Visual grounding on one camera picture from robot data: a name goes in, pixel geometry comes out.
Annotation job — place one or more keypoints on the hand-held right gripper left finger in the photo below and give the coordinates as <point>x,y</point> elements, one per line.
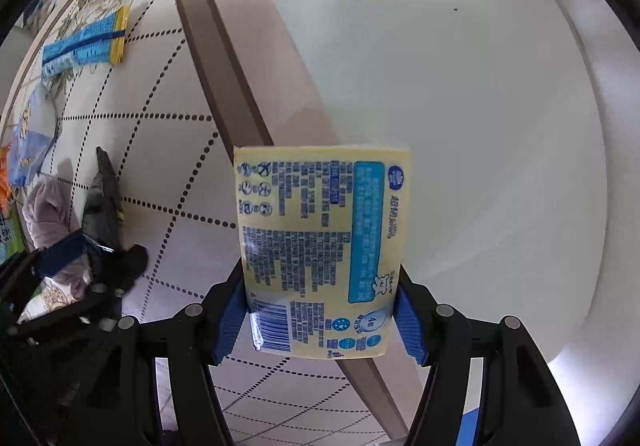
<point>229,326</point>

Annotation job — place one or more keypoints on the orange item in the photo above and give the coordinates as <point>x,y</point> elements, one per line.
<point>5,176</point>

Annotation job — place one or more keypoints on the light blue tissue packet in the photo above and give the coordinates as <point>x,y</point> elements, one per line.
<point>40,114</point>
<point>32,159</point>

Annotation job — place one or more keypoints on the blue and yellow tissue packet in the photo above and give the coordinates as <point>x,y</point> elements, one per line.
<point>82,44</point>

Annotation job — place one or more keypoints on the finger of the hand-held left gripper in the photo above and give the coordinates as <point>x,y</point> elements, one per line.
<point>60,257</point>
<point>75,308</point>

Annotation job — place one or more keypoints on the white dotted bed sheet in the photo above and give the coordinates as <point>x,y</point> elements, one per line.
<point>165,166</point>

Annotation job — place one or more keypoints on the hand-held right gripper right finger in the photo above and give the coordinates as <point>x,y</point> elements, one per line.
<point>411,326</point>

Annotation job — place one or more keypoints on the grey pink cloth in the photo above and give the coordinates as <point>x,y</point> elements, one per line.
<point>50,211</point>

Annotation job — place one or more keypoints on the green printed packet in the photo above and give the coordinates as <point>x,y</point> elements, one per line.
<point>10,233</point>

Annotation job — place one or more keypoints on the yellow tissue packet blue print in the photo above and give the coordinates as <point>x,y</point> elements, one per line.
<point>320,246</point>

